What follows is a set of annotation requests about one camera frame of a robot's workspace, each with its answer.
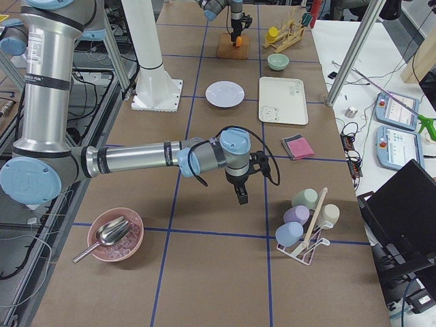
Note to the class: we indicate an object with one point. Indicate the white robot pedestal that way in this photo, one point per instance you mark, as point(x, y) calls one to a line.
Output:
point(155, 89)

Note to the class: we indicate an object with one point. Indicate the upper teach pendant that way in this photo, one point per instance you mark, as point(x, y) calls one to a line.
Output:
point(392, 113)

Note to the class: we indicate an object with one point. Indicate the white wire cup rack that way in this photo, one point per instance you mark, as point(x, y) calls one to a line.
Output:
point(304, 253)

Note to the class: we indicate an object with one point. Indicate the white round plate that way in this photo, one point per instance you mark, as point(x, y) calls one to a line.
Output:
point(224, 94)

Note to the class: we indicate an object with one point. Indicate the aluminium frame post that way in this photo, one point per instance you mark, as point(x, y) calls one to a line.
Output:
point(356, 45)

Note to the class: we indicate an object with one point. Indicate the teach pendant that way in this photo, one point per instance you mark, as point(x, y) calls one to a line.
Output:
point(392, 113)
point(396, 147)

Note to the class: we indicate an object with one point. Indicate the small metal cylinder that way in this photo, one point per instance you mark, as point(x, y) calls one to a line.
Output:
point(351, 112)

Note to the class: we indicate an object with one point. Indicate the dark green mug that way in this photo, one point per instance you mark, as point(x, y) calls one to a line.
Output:
point(306, 19)

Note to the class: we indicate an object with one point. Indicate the red cylinder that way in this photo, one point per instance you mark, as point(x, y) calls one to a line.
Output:
point(315, 8)

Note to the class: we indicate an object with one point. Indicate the blue plastic cup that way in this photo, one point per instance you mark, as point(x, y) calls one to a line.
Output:
point(289, 233)

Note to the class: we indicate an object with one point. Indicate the wooden dish rack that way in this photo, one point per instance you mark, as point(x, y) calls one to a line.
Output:
point(290, 32)

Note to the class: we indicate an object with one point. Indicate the grabber reaching tool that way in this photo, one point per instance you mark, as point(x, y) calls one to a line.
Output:
point(426, 123)

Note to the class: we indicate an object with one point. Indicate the green plastic cup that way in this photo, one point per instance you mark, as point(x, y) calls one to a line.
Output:
point(306, 197)

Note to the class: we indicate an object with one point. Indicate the pink folded cloth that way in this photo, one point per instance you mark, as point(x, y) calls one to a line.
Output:
point(307, 150)

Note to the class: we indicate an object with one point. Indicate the small black device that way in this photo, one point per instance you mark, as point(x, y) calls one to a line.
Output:
point(332, 75)

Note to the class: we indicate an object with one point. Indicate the cream rectangular tray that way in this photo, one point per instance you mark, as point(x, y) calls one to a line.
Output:
point(282, 100)

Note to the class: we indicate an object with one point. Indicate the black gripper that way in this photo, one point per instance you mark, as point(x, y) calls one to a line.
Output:
point(237, 181)
point(235, 19)

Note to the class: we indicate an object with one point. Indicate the yellow mug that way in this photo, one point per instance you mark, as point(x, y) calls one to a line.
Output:
point(271, 35)

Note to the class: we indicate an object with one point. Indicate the grey folded cloth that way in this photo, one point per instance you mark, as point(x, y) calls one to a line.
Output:
point(292, 146)

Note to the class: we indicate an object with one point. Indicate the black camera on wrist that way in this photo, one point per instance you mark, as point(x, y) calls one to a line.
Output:
point(258, 162)

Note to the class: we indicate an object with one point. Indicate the lower teach pendant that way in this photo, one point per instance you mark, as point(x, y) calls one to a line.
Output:
point(396, 147)

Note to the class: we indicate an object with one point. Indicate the purple plastic cup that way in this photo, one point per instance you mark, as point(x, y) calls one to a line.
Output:
point(299, 214)

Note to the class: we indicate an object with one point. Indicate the mint green bowl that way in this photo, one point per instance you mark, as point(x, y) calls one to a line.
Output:
point(277, 61)

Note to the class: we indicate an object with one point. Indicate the metal scoop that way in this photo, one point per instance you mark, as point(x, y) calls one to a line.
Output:
point(107, 235)

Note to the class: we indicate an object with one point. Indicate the beige plastic cup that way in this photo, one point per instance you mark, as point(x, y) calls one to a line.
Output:
point(329, 213)

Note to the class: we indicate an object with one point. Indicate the orange fruit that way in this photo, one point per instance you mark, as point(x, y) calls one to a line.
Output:
point(238, 41)

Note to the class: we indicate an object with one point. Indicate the black laptop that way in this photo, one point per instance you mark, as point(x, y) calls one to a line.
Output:
point(401, 216)

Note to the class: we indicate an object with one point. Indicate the pink bowl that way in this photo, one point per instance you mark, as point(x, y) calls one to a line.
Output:
point(126, 239)

